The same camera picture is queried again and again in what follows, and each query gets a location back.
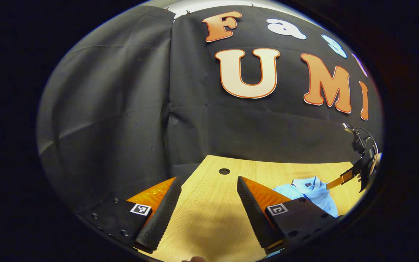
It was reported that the light blue T-shirt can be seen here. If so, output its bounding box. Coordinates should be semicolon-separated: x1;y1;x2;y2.
273;176;339;218

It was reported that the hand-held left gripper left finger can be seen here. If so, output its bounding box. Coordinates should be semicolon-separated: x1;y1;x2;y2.
76;176;183;254

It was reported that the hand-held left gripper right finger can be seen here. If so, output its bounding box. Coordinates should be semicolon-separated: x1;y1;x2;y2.
236;176;344;255

